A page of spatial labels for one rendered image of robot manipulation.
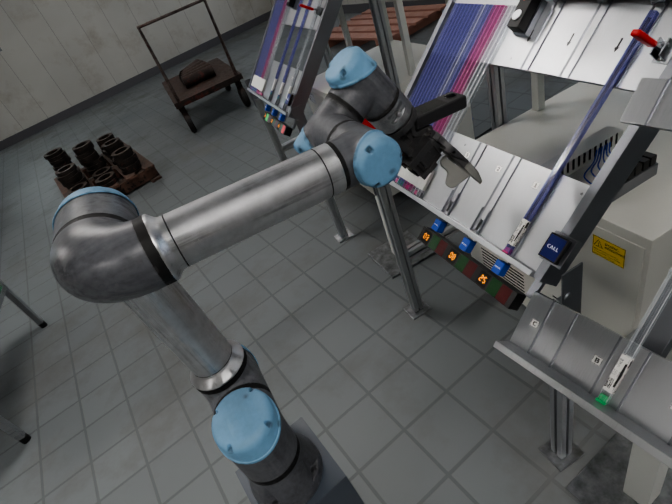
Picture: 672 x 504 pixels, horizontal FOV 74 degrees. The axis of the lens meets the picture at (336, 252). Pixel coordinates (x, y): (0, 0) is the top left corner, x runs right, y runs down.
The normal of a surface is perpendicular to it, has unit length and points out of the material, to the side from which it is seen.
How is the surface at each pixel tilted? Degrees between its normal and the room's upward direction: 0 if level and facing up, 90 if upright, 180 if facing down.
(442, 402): 0
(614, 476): 0
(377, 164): 90
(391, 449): 0
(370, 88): 89
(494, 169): 43
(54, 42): 90
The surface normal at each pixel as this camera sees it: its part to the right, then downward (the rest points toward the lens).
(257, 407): -0.25, -0.67
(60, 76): 0.55, 0.38
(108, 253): -0.03, -0.11
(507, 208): -0.81, -0.20
